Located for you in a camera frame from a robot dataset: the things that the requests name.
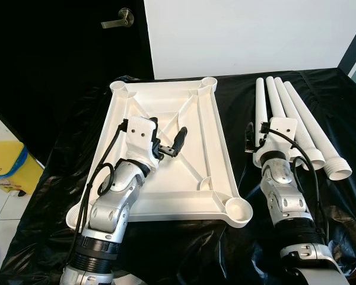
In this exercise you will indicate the white plastic table top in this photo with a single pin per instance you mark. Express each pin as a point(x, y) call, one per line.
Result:
point(190, 178)

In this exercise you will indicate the yellow bin with blue band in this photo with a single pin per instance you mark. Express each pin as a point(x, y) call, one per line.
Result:
point(12, 175)

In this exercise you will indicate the white plastic table leg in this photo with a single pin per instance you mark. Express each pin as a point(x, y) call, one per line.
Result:
point(260, 101)
point(276, 101)
point(296, 119)
point(311, 122)

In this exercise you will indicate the dark grey window frame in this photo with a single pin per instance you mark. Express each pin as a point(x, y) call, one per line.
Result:
point(351, 50)

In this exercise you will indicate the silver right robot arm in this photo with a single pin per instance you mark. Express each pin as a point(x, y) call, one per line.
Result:
point(285, 196)

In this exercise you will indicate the black plastic table cover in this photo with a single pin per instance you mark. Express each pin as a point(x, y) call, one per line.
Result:
point(237, 249)

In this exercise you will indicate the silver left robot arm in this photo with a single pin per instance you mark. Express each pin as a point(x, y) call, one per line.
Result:
point(107, 208)

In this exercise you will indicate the black door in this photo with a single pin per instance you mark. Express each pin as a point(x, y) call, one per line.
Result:
point(47, 71)

